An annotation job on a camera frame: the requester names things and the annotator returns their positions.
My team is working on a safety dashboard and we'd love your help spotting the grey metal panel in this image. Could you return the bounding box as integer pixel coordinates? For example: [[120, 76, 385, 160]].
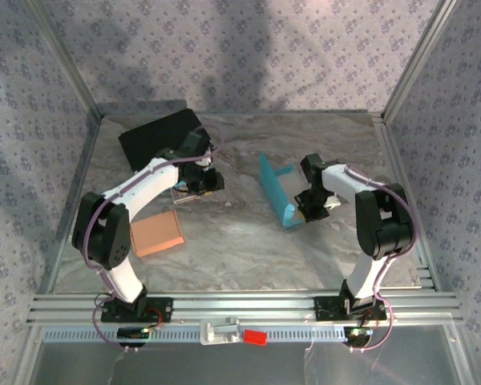
[[23, 325, 466, 385]]

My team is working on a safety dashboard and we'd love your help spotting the aluminium side rail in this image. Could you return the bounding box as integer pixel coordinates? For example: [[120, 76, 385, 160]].
[[38, 115, 103, 294], [370, 114, 442, 292]]

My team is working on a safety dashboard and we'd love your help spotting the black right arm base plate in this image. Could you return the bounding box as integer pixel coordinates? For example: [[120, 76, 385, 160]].
[[314, 296, 387, 322]]

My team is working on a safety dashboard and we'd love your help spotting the aluminium mounting rail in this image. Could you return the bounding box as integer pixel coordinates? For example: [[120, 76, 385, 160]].
[[27, 292, 464, 326]]

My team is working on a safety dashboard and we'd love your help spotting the blue paper box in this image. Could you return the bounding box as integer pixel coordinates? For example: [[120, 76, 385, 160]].
[[258, 151, 306, 230]]

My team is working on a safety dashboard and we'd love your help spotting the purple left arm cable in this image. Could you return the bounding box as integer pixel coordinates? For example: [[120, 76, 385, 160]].
[[82, 124, 225, 352]]

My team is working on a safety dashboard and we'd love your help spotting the black left controller board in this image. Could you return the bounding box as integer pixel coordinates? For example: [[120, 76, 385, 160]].
[[117, 326, 150, 348]]

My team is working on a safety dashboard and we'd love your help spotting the black controller board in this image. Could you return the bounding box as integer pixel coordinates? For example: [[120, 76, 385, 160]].
[[343, 326, 374, 348], [117, 326, 150, 348]]

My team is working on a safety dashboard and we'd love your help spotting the black right controller board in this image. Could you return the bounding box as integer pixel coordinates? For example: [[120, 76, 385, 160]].
[[343, 326, 374, 348]]

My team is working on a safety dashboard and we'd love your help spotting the black hard case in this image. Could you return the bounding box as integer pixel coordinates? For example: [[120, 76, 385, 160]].
[[118, 108, 213, 173]]

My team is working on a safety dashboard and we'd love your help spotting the red plastic block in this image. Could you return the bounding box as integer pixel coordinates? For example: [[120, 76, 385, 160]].
[[243, 329, 269, 345]]

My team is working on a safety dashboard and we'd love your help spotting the grey plastic clamp bracket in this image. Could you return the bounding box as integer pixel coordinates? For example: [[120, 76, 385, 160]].
[[199, 316, 241, 346]]

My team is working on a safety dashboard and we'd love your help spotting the grey slotted cable duct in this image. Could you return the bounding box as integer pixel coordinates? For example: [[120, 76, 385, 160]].
[[42, 325, 372, 344]]

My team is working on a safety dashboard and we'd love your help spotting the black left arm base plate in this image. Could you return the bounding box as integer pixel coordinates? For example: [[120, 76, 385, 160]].
[[100, 297, 173, 324]]

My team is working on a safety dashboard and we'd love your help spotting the aluminium frame post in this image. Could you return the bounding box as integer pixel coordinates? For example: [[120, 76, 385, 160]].
[[380, 0, 458, 121]]

